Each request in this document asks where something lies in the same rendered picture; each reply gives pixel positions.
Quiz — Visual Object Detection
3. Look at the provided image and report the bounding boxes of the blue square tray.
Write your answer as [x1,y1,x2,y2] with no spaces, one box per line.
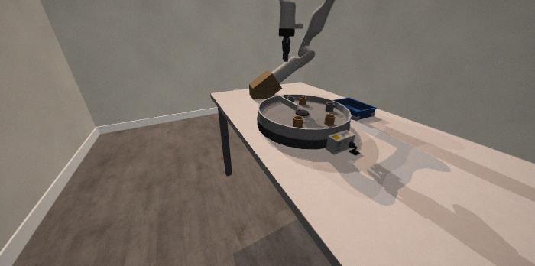
[333,98,377,121]

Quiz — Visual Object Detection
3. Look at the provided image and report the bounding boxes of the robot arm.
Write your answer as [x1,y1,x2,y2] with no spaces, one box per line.
[271,0,335,83]

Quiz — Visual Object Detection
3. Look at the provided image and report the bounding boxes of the grey round turning table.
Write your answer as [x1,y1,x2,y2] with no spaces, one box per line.
[257,94,360,155]

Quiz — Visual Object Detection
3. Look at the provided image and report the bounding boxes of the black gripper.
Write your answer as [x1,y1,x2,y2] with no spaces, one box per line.
[279,28,295,62]

